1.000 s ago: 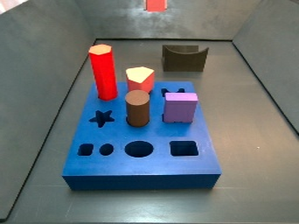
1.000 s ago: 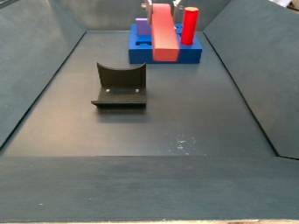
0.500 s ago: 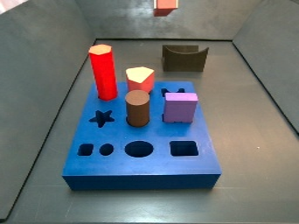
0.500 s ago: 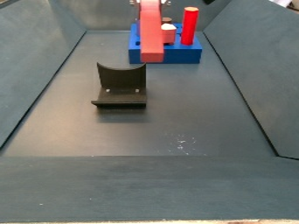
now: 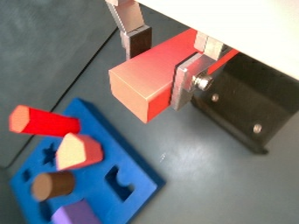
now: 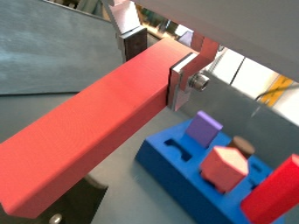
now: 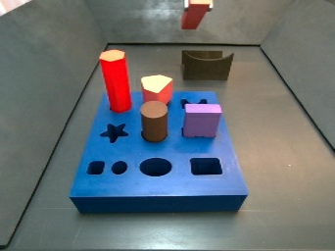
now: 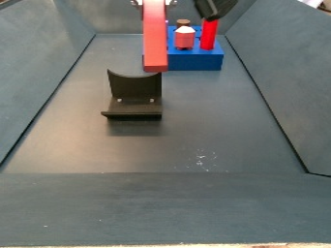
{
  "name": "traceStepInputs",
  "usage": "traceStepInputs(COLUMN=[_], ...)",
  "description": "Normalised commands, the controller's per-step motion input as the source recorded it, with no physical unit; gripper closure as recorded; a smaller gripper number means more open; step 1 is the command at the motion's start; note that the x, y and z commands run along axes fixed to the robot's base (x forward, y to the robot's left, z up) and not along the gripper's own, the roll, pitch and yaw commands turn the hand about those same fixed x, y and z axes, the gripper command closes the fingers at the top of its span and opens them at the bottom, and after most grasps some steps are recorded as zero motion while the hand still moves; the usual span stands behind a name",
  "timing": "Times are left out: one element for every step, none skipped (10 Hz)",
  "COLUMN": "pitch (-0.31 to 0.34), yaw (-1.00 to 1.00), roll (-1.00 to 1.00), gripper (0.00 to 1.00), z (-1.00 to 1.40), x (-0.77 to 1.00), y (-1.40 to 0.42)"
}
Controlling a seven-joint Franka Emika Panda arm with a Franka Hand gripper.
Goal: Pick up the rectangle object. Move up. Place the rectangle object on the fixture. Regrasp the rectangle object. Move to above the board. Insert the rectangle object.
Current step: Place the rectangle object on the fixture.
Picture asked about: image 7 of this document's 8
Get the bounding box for black curved fixture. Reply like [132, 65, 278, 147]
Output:
[181, 50, 234, 80]

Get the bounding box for salmon pentagonal peg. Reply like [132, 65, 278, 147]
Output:
[141, 75, 172, 104]

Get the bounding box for tall red hexagonal peg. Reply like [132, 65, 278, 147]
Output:
[100, 49, 132, 113]

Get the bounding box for long red rectangular block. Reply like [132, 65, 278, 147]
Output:
[180, 0, 210, 29]

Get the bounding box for purple rectangular peg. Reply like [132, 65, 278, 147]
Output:
[182, 104, 222, 137]

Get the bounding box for brown cylinder peg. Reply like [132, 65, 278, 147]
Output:
[140, 101, 168, 142]

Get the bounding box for blue shape sorter board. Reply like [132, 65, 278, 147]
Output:
[69, 91, 248, 213]

